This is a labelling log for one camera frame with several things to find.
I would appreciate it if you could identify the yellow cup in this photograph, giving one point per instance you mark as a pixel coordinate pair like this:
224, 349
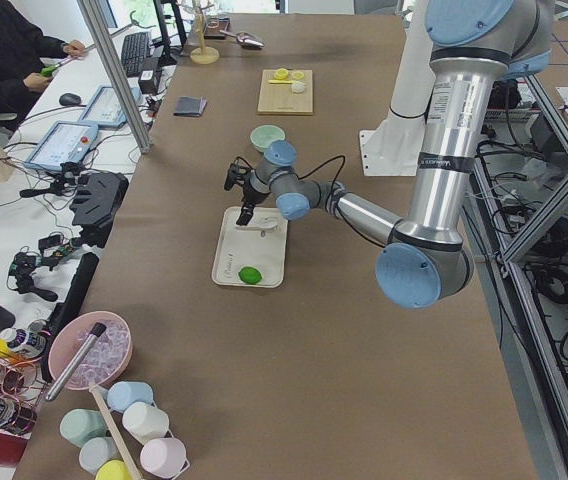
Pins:
113, 470

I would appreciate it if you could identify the green lime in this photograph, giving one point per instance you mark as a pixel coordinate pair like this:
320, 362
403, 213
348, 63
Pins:
250, 275

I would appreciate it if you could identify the wooden mug tree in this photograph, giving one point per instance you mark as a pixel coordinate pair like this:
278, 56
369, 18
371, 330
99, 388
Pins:
202, 54

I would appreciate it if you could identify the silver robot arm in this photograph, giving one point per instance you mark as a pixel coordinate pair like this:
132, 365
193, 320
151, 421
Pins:
475, 44

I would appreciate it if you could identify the white ceramic spoon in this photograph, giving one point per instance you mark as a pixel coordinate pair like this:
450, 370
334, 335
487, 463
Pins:
265, 225

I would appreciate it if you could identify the green cup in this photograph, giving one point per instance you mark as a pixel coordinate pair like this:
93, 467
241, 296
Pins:
78, 426

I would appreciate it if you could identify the grey cup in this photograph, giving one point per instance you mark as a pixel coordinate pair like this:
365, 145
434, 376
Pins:
96, 452

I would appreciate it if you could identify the green ceramic bowl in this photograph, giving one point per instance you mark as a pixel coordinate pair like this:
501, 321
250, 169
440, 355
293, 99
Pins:
263, 136

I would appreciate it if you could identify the white cup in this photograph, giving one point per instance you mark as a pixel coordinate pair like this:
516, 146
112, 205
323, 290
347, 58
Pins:
145, 422

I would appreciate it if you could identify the black computer mouse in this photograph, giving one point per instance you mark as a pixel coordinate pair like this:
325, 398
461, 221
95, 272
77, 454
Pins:
70, 99

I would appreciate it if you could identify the near teach pendant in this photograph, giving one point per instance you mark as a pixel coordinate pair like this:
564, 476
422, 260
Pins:
64, 142

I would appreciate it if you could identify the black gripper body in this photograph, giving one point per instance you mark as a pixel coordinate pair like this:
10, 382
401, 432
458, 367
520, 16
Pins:
252, 192

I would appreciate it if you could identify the pink cup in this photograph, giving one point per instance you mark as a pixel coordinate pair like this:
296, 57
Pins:
164, 457

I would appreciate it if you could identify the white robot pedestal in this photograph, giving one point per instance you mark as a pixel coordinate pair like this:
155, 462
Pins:
393, 148

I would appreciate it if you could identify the seated person in black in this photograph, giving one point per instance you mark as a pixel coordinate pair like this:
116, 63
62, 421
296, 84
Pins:
23, 46

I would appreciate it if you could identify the pink bowl with ice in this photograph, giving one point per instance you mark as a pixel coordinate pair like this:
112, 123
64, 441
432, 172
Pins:
106, 360

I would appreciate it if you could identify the aluminium frame post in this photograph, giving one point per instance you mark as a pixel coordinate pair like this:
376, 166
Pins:
96, 23

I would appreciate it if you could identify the metal muddler stick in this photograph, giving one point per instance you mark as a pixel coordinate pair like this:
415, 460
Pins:
72, 363

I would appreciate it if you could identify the far teach pendant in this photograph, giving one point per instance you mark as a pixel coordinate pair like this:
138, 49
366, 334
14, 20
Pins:
104, 109

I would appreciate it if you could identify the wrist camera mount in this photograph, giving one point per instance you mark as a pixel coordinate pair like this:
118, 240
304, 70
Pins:
237, 174

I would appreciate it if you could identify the metal scoop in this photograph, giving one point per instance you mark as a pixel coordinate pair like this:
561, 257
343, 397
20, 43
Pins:
245, 40

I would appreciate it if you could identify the beige rabbit tray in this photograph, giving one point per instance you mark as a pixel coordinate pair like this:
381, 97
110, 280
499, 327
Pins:
238, 246

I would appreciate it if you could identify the lemon slice stack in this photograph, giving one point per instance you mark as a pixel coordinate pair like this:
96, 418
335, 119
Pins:
281, 74

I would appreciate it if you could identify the bamboo cutting board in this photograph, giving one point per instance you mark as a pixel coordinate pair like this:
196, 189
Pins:
280, 100

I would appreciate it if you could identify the grey folded cloth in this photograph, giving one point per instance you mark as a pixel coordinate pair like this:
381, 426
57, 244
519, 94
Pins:
187, 106

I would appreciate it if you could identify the black keyboard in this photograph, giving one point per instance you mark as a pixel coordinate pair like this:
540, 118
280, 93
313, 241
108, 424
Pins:
135, 49

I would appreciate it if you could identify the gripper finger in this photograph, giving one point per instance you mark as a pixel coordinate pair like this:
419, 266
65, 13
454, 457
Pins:
251, 212
244, 216

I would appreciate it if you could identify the blue cup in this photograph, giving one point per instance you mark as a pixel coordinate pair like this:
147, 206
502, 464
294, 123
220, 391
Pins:
123, 394

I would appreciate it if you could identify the teach pendant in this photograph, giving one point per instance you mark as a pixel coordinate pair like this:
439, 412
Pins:
64, 142
104, 109

